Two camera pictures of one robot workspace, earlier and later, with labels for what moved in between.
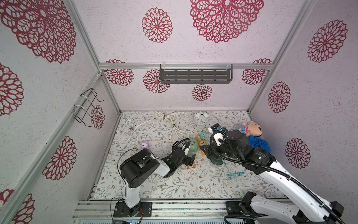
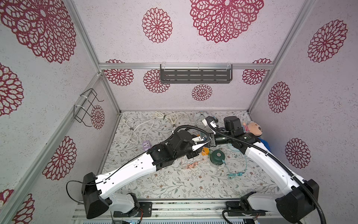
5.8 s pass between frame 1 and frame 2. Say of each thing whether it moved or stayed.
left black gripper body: moved
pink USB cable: stayed
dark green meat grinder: stayed
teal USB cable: stayed
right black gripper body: moved
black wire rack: stayed
